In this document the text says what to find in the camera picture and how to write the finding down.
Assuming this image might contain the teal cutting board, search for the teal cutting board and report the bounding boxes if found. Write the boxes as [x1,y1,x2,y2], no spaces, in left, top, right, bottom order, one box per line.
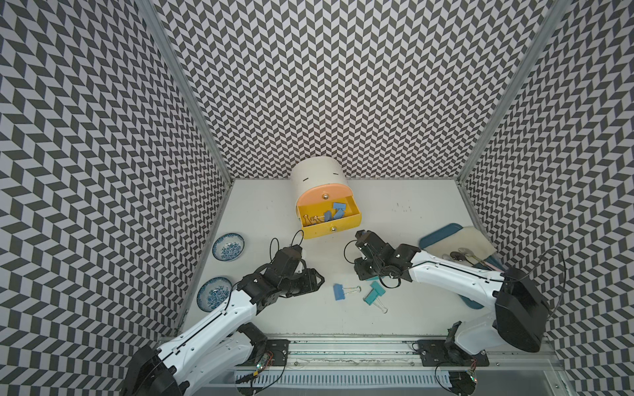
[419,222,506,310]

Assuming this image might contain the white round drawer cabinet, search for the white round drawer cabinet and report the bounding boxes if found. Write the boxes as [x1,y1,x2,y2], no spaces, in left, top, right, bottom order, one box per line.
[290,156,351,199]

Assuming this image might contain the metal spoons on cloth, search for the metal spoons on cloth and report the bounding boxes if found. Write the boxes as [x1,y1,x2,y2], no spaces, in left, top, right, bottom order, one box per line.
[442,247,488,269]

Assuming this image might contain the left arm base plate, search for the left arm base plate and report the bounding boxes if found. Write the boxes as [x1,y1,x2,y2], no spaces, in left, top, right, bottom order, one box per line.
[244,339,290,367]

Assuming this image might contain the beige cloth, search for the beige cloth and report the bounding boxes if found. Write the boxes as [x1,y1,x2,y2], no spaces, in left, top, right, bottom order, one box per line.
[419,227,496,259]

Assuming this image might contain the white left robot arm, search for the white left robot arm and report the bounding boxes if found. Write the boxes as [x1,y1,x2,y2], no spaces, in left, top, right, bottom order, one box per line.
[119,245,325,395]

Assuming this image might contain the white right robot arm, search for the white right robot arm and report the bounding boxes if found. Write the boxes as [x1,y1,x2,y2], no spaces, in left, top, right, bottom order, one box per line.
[353,230,551,359]

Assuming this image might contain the blue patterned bowl far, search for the blue patterned bowl far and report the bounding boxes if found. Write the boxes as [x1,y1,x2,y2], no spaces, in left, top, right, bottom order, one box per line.
[211,233,245,262]

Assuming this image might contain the yellow drawer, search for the yellow drawer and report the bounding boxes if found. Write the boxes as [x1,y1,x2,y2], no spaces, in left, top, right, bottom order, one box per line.
[297,196,362,239]

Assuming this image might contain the green binder clip bottom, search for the green binder clip bottom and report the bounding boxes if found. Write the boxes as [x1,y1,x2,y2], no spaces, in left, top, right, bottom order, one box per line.
[364,290,388,314]

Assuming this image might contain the green binder clip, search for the green binder clip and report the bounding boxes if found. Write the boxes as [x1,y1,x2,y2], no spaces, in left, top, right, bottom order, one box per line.
[371,280,386,296]
[364,290,388,314]

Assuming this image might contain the blue patterned bowl near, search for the blue patterned bowl near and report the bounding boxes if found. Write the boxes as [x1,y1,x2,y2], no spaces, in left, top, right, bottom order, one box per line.
[196,277,232,313]

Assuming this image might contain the green binder clip centre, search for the green binder clip centre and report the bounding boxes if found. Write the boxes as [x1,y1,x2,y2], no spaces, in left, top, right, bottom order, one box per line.
[371,280,386,296]

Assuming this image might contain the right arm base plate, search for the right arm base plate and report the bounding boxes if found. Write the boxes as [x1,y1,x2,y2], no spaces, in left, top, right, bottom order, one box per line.
[414,339,490,368]

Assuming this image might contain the blue patterned bowl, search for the blue patterned bowl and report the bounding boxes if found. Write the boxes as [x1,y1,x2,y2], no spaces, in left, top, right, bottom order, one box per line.
[211,233,245,262]
[196,277,232,313]

